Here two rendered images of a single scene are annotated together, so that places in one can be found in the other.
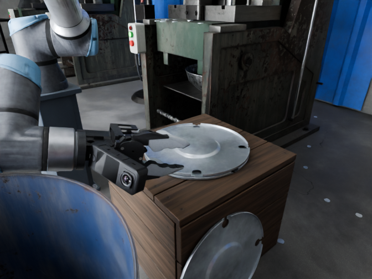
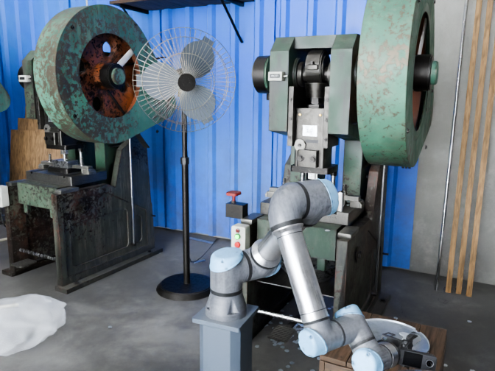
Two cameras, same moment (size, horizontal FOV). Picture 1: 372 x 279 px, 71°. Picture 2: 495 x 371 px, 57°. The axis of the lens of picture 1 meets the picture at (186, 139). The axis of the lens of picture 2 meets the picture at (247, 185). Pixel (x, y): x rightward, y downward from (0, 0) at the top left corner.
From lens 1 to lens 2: 1.31 m
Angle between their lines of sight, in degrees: 28
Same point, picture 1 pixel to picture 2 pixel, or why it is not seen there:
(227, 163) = (420, 346)
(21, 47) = (229, 281)
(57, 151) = (395, 356)
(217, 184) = not seen: hidden behind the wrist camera
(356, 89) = (401, 249)
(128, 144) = (409, 344)
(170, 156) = not seen: hidden behind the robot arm
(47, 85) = (244, 310)
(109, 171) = (415, 361)
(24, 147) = (387, 357)
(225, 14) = (337, 218)
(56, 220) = not seen: outside the picture
